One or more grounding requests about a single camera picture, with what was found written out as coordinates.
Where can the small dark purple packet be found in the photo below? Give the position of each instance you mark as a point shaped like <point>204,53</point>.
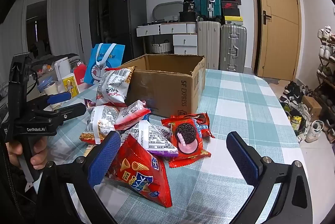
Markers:
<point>87,103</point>

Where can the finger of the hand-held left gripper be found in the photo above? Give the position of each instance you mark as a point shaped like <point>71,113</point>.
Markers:
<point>60,98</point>
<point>73,110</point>

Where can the small cardboard box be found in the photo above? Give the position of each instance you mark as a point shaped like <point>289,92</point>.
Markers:
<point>311,107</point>

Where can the red cone snack bag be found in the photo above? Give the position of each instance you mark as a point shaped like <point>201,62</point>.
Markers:
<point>141,171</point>

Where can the paper cup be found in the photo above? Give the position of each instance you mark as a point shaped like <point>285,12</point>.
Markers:
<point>51,94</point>

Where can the woven basket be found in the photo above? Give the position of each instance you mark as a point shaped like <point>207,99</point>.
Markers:
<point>162,48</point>

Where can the white dresser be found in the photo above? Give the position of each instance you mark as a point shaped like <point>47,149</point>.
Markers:
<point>178,35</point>

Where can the grey oval mirror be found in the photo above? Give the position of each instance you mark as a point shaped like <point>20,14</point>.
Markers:
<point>167,5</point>

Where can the yellow black shoe box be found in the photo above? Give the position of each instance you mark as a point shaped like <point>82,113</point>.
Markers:
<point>234,20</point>

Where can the person's left hand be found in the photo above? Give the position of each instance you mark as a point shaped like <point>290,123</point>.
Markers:
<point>39,154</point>

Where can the black refrigerator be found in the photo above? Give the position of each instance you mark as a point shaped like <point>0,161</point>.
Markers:
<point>127,25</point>

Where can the beige suitcase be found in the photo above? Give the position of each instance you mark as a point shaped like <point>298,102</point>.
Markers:
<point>208,43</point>

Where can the red blue cookie packet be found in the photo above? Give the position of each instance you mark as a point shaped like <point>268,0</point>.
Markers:
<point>205,127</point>

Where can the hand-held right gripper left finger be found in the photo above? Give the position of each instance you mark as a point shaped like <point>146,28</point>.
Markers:
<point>104,158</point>

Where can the purple snack bag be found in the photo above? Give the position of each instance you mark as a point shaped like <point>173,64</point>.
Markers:
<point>154,140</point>

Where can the white curtain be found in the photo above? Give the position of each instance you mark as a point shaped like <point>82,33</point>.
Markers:
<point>62,22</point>

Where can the large cardboard box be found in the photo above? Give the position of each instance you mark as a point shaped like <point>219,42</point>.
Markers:
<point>159,88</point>

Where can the yellow carton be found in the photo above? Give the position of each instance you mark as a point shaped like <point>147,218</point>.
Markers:
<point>70,85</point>

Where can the wooden shoe rack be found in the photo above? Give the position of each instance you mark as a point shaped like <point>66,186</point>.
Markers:
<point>325,75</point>

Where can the white kettle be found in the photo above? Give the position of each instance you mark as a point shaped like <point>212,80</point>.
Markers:
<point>62,68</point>

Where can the silver suitcase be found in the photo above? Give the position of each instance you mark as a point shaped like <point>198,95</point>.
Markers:
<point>233,48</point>

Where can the dark wardrobe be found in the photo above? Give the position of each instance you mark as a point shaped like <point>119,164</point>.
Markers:
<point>99,12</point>

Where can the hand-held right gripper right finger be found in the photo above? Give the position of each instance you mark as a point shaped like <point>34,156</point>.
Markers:
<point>243,158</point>

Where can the blue cartoon gift bag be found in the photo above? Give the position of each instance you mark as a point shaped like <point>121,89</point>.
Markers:
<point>102,67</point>

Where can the white red snack packet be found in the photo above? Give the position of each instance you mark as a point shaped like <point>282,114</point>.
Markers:
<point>130,115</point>

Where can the wooden door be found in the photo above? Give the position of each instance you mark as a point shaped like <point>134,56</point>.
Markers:
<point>280,25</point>

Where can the red black shoe box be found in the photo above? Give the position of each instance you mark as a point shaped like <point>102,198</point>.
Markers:
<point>230,5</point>

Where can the white noodle snack packet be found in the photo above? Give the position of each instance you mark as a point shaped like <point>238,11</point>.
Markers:
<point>112,88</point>
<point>100,122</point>

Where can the checked tablecloth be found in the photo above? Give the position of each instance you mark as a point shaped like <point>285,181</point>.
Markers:
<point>235,98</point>

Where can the black bag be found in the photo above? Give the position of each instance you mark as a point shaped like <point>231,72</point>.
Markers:
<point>189,5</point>

